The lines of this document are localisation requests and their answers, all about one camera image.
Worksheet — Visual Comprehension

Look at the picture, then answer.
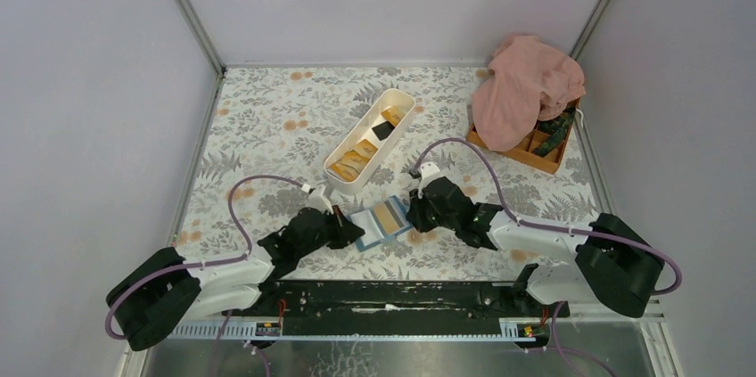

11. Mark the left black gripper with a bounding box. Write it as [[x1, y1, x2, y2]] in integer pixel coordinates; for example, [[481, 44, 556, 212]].
[[296, 207, 366, 262]]

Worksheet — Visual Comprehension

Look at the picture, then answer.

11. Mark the blue leather card holder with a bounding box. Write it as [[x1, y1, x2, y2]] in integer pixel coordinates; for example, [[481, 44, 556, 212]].
[[348, 195, 412, 251]]

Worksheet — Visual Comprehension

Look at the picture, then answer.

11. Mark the tan credit card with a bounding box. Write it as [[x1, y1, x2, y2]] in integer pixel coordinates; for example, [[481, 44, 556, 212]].
[[340, 150, 370, 173], [373, 198, 409, 233]]

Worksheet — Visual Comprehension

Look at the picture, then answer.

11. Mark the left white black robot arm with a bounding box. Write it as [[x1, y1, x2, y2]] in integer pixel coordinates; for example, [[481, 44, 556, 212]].
[[105, 208, 365, 351]]

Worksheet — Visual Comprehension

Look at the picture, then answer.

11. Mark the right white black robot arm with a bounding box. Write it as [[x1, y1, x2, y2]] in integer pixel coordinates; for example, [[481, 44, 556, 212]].
[[407, 176, 665, 318]]

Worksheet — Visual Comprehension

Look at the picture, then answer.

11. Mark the white oblong plastic bin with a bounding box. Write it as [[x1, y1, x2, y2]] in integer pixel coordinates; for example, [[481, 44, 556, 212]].
[[323, 88, 416, 195]]

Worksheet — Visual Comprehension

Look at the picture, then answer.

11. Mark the floral patterned table mat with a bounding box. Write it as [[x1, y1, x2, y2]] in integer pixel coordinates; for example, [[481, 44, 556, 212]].
[[174, 67, 599, 258]]

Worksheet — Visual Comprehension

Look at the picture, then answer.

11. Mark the black item in bin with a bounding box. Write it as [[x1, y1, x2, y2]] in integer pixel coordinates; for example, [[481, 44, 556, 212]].
[[372, 121, 395, 141]]

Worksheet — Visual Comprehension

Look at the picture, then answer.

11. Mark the orange wooden divided tray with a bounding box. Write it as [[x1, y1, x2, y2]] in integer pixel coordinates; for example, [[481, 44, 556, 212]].
[[466, 98, 580, 174]]

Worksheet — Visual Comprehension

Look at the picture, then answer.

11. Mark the green camouflage item in tray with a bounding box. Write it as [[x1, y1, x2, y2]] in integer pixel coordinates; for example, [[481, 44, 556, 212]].
[[531, 106, 577, 157]]

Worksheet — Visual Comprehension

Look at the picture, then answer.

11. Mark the pink crumpled cloth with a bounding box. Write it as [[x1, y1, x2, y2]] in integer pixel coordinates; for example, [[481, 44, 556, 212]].
[[472, 34, 586, 152]]

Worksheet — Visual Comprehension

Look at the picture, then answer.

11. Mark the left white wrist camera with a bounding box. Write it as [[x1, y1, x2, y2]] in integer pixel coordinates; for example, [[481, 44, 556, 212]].
[[300, 183, 333, 214]]

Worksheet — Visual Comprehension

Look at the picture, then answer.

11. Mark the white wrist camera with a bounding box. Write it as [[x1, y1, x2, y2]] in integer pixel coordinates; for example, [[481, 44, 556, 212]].
[[409, 162, 442, 190], [300, 183, 333, 214]]

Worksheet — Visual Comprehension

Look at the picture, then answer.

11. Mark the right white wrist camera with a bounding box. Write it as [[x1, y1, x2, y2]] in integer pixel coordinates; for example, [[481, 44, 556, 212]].
[[409, 162, 442, 190]]

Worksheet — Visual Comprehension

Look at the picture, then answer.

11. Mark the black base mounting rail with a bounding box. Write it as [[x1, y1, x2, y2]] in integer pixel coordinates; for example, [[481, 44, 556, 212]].
[[237, 280, 570, 327]]

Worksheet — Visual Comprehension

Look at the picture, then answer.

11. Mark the white slotted cable duct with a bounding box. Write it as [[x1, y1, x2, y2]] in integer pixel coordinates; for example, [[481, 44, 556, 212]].
[[168, 318, 544, 344]]

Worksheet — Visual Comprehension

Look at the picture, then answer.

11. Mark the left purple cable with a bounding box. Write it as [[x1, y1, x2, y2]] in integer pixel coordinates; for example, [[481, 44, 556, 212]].
[[104, 175, 314, 377]]

